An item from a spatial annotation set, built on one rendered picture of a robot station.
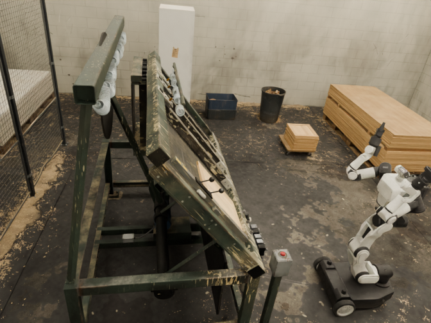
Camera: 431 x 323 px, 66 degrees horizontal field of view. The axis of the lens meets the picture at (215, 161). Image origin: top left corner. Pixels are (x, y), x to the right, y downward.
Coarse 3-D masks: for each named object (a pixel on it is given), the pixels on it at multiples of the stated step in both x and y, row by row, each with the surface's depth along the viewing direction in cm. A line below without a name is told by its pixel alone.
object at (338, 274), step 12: (324, 264) 344; (336, 264) 350; (348, 264) 351; (372, 264) 334; (384, 264) 331; (324, 276) 337; (336, 276) 333; (348, 276) 337; (384, 276) 324; (336, 288) 318; (348, 288) 324; (360, 288) 325; (372, 288) 326; (384, 288) 328; (336, 300) 312; (360, 300) 314; (372, 300) 316; (384, 300) 323
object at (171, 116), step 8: (168, 104) 269; (168, 112) 272; (176, 120) 277; (176, 128) 280; (184, 128) 281; (184, 136) 285; (192, 136) 289; (192, 144) 290; (200, 144) 297; (200, 152) 296; (208, 160) 302; (216, 168) 307; (216, 176) 312; (224, 176) 314; (224, 184) 318; (232, 184) 324
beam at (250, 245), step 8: (216, 144) 398; (224, 160) 383; (232, 192) 316; (232, 200) 308; (240, 216) 287; (248, 232) 274; (248, 240) 263; (248, 248) 257; (256, 248) 264; (256, 256) 248; (248, 272) 244; (256, 272) 245; (264, 272) 247
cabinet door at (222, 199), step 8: (200, 168) 269; (200, 176) 258; (208, 176) 279; (208, 184) 264; (216, 184) 287; (216, 192) 271; (224, 192) 298; (216, 200) 256; (224, 200) 281; (224, 208) 264; (232, 208) 289; (232, 216) 272; (240, 224) 278
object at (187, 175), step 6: (174, 156) 218; (174, 162) 215; (180, 168) 218; (186, 168) 224; (186, 174) 221; (192, 180) 224; (198, 186) 228; (204, 192) 231; (210, 198) 235; (210, 204) 238; (216, 204) 239; (222, 210) 243; (222, 216) 245; (228, 216) 250; (228, 222) 250; (234, 222) 254; (234, 228) 254; (240, 228) 260; (240, 234) 258; (246, 240) 262
